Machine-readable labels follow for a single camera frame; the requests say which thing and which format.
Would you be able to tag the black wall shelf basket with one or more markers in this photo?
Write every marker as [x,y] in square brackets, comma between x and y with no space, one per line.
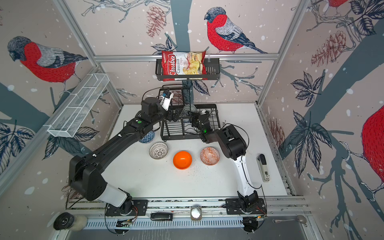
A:
[212,68]

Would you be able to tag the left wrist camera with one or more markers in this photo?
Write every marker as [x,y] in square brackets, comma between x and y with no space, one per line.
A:
[166,99]

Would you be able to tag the black round knob device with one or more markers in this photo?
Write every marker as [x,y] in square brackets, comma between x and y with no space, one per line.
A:
[67,221]

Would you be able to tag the metal spoon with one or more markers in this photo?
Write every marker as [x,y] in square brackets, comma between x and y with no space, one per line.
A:
[299,218]

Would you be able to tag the orange plastic bowl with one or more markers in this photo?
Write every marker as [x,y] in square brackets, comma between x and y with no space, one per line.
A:
[182,160]

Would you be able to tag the white wire wall basket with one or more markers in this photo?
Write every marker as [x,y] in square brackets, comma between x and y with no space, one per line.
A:
[81,102]

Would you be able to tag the red cassava chips bag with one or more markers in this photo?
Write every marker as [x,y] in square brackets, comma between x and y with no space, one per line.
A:
[182,63]

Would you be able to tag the white brown patterned bowl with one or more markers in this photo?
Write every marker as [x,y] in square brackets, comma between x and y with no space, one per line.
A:
[158,150]

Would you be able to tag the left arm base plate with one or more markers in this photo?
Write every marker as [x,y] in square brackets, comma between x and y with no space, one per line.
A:
[130,208]

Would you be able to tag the small black box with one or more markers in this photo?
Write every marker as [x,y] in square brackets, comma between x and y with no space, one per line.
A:
[161,216]

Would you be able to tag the grey green patterned bowl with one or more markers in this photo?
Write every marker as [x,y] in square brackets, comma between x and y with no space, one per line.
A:
[189,110]

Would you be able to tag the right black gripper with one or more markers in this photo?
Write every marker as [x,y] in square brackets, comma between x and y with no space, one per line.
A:
[194,117]

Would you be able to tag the red white patterned bowl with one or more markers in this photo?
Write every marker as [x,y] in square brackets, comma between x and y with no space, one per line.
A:
[210,156]

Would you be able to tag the dark blue patterned bowl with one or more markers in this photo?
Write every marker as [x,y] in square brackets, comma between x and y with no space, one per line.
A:
[147,138]

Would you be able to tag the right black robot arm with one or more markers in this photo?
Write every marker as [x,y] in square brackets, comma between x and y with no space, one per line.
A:
[234,147]

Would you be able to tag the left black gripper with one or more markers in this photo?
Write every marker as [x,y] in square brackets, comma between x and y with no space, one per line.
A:
[170,116]

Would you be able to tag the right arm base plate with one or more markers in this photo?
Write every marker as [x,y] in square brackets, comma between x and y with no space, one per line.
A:
[233,207]

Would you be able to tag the black wire dish rack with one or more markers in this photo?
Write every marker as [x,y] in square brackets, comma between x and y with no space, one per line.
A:
[183,130]

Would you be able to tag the silver round button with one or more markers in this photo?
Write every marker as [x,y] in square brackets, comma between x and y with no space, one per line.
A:
[196,213]

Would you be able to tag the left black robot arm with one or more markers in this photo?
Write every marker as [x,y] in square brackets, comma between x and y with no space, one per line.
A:
[85,173]

